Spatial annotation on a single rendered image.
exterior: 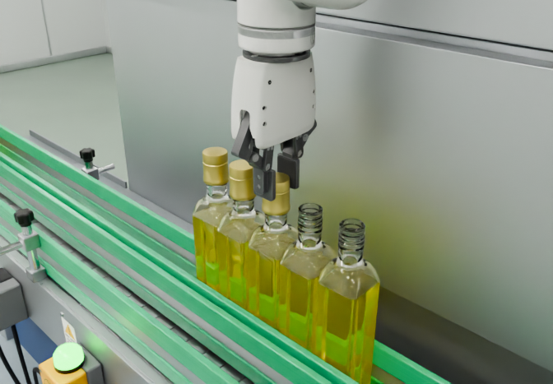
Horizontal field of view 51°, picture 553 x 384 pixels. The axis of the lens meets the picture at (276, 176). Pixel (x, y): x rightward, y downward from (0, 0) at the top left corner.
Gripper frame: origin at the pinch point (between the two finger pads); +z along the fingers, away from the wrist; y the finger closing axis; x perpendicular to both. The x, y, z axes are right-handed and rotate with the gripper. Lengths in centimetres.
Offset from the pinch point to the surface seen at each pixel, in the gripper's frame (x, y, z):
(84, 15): -576, -293, 86
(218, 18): -27.0, -15.3, -13.5
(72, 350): -25.0, 18.2, 30.9
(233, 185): -5.9, 1.8, 2.5
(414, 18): 9.3, -12.7, -18.3
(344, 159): 1.3, -12.0, 1.3
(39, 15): -576, -240, 80
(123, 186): -62, -15, 28
